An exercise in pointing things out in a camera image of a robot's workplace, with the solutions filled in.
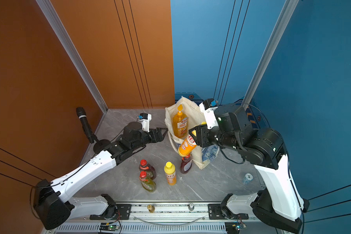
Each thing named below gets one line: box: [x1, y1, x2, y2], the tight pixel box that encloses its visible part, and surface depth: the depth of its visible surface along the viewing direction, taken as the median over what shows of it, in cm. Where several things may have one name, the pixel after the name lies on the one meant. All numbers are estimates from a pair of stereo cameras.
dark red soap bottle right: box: [179, 153, 193, 175], surface depth 79 cm
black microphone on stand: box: [76, 106, 110, 154], surface depth 85 cm
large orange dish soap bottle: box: [172, 104, 189, 139], surface depth 93 cm
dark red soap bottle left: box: [138, 158, 157, 180], surface depth 74 cm
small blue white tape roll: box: [242, 173, 254, 185], surface depth 81 cm
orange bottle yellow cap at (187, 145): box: [177, 129, 197, 157], surface depth 57 cm
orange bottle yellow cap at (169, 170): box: [163, 161, 177, 186], surface depth 69 cm
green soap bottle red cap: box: [138, 170, 157, 193], surface depth 71 cm
